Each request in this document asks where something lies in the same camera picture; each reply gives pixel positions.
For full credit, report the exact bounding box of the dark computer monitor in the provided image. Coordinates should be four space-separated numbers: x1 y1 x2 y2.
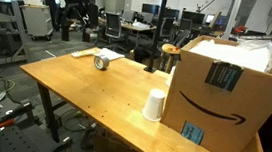
163 7 181 20
180 10 206 26
141 2 161 16

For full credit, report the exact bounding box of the blue label sticker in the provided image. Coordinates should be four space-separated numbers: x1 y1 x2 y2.
180 120 206 147

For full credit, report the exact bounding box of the clear bag of white foam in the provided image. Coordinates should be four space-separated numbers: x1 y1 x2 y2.
187 32 272 75

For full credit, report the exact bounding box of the brown cardboard box under table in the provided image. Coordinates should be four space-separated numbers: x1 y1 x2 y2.
92 132 138 152

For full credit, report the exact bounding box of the round wooden stool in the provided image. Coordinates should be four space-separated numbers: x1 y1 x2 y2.
157 42 182 75

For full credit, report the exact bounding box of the black label sticker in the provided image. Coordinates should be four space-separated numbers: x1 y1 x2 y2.
203 59 246 94

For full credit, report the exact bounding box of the gray duct tape roll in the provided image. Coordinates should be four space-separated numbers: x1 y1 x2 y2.
92 53 112 72

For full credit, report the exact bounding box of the black vertical pole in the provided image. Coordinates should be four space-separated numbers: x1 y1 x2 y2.
142 0 169 74

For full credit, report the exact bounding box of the white wheeled cart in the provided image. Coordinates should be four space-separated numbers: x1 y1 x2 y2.
17 2 56 43

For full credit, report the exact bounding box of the white cloth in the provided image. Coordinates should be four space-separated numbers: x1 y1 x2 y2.
94 46 127 64

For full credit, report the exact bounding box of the black perforated breadboard plate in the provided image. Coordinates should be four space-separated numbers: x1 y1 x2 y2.
0 119 74 152

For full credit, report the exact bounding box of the orange handled tool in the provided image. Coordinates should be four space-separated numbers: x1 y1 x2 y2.
0 116 16 130

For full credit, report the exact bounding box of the white paper cup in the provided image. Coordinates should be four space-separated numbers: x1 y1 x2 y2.
164 65 177 88
141 87 168 124

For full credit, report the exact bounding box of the brown cardboard shipping box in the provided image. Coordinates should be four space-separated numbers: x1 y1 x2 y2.
157 31 272 152

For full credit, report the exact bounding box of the black table leg frame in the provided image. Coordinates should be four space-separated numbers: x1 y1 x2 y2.
30 81 71 144

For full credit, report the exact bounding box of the black mesh office chair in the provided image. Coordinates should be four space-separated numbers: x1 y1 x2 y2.
94 10 132 54

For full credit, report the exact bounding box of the silver structural pillar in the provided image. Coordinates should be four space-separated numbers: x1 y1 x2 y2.
221 0 245 42

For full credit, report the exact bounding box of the wooden office desk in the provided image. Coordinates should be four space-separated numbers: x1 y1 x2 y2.
96 15 158 51

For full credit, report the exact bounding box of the white remote control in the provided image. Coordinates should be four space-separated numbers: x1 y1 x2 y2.
70 47 96 61

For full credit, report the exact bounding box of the gray metal shelf frame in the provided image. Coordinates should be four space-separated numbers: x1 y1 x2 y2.
0 0 39 74

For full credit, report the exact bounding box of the lit computer monitor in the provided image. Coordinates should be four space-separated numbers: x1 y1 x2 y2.
204 12 228 28

